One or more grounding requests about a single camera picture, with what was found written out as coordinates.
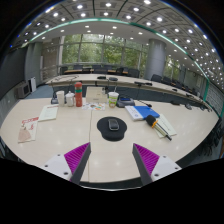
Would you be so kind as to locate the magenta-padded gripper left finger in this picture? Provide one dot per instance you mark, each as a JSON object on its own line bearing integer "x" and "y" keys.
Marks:
{"x": 60, "y": 165}

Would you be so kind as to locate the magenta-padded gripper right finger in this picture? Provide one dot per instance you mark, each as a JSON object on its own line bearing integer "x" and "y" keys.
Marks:
{"x": 163, "y": 166}

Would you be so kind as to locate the black computer mouse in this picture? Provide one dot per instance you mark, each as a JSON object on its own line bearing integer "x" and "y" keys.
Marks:
{"x": 113, "y": 124}

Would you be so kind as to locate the black mouse pad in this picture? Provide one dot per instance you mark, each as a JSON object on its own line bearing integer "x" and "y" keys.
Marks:
{"x": 111, "y": 135}

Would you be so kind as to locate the red and white leaflet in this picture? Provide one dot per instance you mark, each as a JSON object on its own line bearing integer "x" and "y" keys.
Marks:
{"x": 28, "y": 129}

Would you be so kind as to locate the white booklet with red header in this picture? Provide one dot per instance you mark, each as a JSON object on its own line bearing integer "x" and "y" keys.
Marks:
{"x": 48, "y": 112}

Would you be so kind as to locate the blue and white book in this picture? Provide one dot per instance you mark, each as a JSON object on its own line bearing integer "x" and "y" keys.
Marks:
{"x": 141, "y": 112}

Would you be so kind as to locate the dark desk microphone console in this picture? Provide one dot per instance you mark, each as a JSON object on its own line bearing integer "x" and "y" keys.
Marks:
{"x": 54, "y": 100}
{"x": 125, "y": 101}

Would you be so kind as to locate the colourful sticker sheet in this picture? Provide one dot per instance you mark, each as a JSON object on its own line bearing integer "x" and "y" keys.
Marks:
{"x": 93, "y": 106}

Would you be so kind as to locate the red bottle with green band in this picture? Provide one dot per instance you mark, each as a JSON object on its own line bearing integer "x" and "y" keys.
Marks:
{"x": 78, "y": 95}

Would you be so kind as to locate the cream cardboard box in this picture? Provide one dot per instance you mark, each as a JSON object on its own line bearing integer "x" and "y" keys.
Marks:
{"x": 96, "y": 95}

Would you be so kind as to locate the green printed cup with straw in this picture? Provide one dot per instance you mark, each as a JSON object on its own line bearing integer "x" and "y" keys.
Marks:
{"x": 113, "y": 99}

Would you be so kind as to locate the black office chairs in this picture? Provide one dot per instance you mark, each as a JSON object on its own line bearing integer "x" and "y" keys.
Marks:
{"x": 156, "y": 78}

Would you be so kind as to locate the long curved conference desk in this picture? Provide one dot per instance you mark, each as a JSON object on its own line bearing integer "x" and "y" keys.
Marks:
{"x": 86, "y": 78}

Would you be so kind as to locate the round ceiling lights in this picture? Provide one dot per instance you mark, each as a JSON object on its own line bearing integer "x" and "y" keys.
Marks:
{"x": 128, "y": 16}

